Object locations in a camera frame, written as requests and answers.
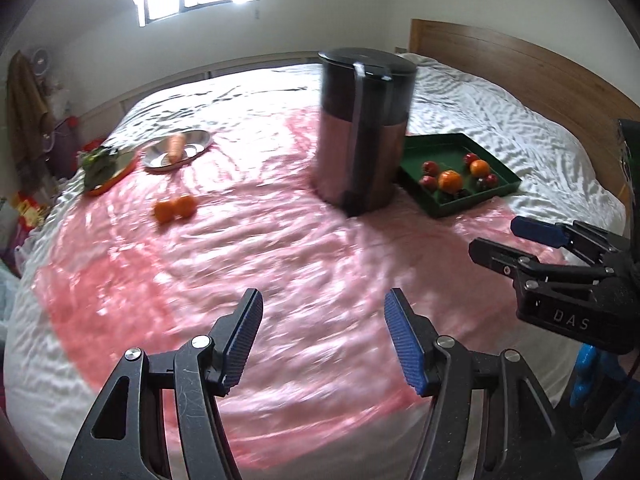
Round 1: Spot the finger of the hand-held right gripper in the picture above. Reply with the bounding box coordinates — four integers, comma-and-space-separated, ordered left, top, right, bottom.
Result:
511, 215, 628, 266
468, 238, 608, 291

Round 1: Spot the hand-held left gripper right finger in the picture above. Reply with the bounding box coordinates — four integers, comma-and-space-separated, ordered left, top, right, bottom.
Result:
383, 288, 582, 480

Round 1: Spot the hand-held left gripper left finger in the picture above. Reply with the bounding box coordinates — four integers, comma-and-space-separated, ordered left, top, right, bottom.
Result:
62, 288, 264, 480

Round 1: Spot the green tray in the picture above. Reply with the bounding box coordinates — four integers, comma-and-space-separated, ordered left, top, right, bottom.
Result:
397, 133, 523, 219

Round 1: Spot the pink plastic sheet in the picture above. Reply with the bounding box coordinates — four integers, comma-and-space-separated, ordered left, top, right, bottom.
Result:
30, 107, 516, 468

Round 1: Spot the white bedsheet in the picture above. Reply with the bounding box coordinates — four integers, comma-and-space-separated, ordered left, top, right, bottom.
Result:
0, 52, 628, 480

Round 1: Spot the black and pink bin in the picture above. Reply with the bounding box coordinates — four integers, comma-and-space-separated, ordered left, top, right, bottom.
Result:
311, 47, 418, 218

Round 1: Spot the wooden headboard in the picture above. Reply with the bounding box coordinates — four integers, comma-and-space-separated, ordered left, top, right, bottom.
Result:
409, 19, 640, 206

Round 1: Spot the striped white plate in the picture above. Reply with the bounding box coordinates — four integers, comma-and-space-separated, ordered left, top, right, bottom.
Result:
142, 130, 212, 170

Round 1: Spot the orange plate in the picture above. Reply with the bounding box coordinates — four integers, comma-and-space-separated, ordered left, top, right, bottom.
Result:
82, 149, 139, 196

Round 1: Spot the leafy green vegetable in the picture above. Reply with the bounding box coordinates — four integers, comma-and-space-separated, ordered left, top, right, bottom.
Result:
80, 145, 132, 188

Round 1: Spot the red and yellow box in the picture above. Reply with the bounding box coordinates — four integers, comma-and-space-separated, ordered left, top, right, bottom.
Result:
10, 192, 48, 231

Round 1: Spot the dark purple bag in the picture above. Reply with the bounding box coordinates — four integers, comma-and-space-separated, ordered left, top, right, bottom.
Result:
47, 117, 82, 181

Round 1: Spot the brown hanging coat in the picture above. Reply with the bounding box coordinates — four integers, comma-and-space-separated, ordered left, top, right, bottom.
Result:
7, 51, 56, 181

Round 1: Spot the white fan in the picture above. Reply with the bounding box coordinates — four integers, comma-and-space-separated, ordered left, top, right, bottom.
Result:
27, 47, 54, 79

